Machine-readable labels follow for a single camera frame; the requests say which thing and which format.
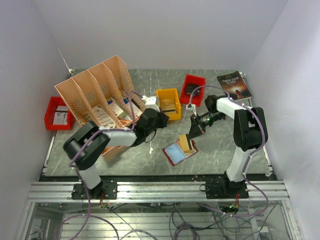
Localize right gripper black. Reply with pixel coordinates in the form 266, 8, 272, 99
187, 111, 224, 140

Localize yellow plastic bin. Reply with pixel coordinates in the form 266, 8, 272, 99
156, 88, 182, 121

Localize red card holder wallet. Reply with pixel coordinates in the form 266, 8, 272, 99
162, 140, 198, 166

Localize black credit card stack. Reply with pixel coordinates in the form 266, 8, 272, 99
185, 83, 201, 96

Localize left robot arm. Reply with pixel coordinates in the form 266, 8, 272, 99
63, 108, 169, 199

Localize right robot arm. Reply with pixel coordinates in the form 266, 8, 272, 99
187, 95, 268, 199

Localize gold card in bin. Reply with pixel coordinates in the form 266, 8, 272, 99
160, 99, 178, 116

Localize red bin with cards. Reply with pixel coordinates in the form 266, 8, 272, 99
179, 74, 206, 107

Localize white cards in left bin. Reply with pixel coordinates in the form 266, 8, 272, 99
52, 105, 69, 125

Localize dark paperback book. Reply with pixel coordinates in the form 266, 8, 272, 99
217, 71, 252, 101

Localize pink file organizer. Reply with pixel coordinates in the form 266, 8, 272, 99
54, 55, 151, 161

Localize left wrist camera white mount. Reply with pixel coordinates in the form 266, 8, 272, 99
141, 95, 160, 112

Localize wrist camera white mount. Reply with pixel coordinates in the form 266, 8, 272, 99
185, 103, 196, 113
141, 95, 160, 112

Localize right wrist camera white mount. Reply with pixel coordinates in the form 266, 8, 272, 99
185, 103, 196, 113

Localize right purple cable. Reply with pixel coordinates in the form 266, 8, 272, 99
187, 85, 270, 218

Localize purple cable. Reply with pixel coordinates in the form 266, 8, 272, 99
187, 85, 270, 218
53, 90, 151, 240

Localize aluminium mounting rail frame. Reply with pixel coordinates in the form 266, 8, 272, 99
15, 174, 302, 240

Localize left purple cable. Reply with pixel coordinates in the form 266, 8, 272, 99
53, 90, 151, 240

